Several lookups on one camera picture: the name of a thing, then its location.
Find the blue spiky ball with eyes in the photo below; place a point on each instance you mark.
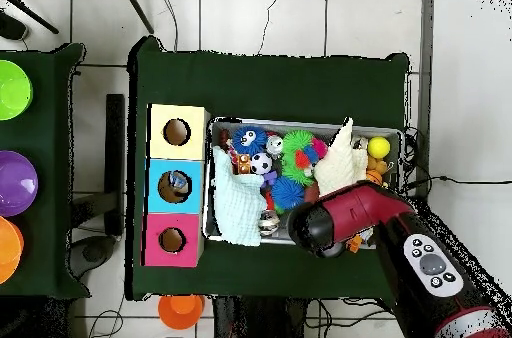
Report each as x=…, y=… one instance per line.
x=258, y=142

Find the mint muslin cloth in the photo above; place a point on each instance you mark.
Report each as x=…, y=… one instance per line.
x=236, y=202

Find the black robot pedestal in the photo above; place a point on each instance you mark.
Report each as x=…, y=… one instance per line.
x=260, y=320

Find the cream muslin cloth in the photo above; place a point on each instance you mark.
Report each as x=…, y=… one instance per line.
x=340, y=166

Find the person's foot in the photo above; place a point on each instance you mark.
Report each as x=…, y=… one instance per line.
x=12, y=28

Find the orange plastic cup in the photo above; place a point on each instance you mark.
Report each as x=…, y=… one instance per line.
x=180, y=312

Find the black floor post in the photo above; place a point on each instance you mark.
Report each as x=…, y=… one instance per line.
x=115, y=154

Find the grey round stand base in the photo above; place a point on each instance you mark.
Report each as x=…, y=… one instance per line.
x=94, y=252

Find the black and white soccer ball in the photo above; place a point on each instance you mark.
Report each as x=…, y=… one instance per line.
x=261, y=163

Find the dark green tablecloth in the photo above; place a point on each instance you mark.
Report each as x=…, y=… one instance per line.
x=52, y=134
x=260, y=86

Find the orange plastic bowl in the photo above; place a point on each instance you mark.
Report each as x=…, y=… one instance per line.
x=8, y=250

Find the green plastic bowl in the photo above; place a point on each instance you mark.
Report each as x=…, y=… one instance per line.
x=14, y=90

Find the black stand legs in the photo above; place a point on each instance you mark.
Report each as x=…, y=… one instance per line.
x=136, y=8

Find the clear plastic packet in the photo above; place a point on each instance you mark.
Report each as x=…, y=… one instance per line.
x=178, y=181

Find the purple plastic bowl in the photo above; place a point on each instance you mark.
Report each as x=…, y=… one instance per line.
x=16, y=184

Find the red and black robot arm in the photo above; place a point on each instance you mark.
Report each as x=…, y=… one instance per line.
x=356, y=206

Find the green spiky rubber ball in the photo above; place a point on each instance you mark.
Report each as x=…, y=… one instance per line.
x=298, y=140

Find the multicoloured spiky caterpillar toy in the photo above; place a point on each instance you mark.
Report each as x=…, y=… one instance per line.
x=298, y=164

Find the wooden box with three holes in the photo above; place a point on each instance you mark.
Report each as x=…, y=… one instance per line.
x=156, y=234

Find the long orange toy block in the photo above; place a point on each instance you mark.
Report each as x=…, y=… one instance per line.
x=354, y=242

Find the large yellow ball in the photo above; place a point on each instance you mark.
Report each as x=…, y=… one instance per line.
x=378, y=147

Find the orange mini basketball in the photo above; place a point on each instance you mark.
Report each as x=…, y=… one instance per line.
x=374, y=177

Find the blue spiky rubber ball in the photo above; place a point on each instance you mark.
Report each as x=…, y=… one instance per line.
x=288, y=192

